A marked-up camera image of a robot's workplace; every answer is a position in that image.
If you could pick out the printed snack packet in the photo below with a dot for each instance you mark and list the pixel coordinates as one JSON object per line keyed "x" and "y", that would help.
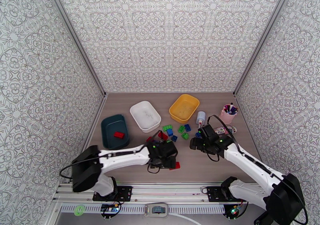
{"x": 226, "y": 130}

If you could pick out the grey tape dispenser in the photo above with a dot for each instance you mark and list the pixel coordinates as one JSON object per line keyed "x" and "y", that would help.
{"x": 156, "y": 210}

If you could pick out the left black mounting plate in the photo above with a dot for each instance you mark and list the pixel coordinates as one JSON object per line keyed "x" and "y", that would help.
{"x": 123, "y": 193}

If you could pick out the curved green lego brick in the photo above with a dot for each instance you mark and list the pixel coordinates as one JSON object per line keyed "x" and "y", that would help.
{"x": 185, "y": 136}

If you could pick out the dark teal plastic container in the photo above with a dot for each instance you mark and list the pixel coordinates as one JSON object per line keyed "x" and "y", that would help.
{"x": 110, "y": 136}

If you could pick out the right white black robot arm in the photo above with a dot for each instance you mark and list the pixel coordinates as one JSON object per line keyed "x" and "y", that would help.
{"x": 250, "y": 165}

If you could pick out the left small circuit board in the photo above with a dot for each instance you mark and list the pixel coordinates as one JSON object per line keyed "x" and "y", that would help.
{"x": 109, "y": 208}

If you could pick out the right small circuit board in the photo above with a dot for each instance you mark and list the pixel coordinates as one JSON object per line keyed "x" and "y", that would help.
{"x": 233, "y": 210}

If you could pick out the yellow plastic container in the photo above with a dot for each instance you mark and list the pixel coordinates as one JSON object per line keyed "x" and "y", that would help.
{"x": 183, "y": 109}

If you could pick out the curved blue lego brick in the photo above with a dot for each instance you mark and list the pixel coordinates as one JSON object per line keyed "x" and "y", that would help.
{"x": 170, "y": 132}

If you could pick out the aluminium corner post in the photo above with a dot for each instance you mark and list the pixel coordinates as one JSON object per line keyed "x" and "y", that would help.
{"x": 75, "y": 37}
{"x": 265, "y": 37}

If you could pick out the white slotted strip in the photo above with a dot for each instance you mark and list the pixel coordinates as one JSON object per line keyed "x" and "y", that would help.
{"x": 130, "y": 209}

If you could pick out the red lego brick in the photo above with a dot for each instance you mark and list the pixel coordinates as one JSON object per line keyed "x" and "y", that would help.
{"x": 149, "y": 139}
{"x": 163, "y": 136}
{"x": 119, "y": 134}
{"x": 177, "y": 166}

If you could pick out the white plastic container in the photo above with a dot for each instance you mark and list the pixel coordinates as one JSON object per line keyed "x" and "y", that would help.
{"x": 145, "y": 115}

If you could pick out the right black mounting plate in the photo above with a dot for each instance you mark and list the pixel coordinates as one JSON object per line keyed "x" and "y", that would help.
{"x": 213, "y": 194}

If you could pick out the long blue lego brick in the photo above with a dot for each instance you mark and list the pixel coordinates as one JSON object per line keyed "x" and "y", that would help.
{"x": 198, "y": 135}

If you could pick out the green tape roll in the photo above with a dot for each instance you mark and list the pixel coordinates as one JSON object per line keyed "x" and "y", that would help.
{"x": 77, "y": 209}

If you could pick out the black mounting plate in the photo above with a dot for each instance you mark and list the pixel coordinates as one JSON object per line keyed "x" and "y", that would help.
{"x": 123, "y": 193}
{"x": 213, "y": 194}

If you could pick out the small circuit board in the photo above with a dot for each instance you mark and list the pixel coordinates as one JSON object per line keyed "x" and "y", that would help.
{"x": 109, "y": 208}
{"x": 233, "y": 210}

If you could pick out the white glue bottle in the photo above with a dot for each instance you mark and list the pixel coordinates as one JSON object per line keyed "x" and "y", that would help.
{"x": 200, "y": 118}

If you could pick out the purple marker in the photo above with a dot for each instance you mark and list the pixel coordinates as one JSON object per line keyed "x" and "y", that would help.
{"x": 235, "y": 110}

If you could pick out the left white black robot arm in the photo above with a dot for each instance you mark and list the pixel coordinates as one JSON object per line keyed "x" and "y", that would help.
{"x": 120, "y": 158}

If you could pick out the long green lego brick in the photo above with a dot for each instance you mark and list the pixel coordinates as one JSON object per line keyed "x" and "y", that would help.
{"x": 167, "y": 128}

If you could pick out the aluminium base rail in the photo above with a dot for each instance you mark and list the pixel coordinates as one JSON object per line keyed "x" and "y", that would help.
{"x": 170, "y": 190}

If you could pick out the pink pen cup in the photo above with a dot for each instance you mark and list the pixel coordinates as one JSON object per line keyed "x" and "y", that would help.
{"x": 226, "y": 118}

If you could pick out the black capped white marker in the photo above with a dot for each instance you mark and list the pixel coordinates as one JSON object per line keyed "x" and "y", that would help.
{"x": 231, "y": 106}

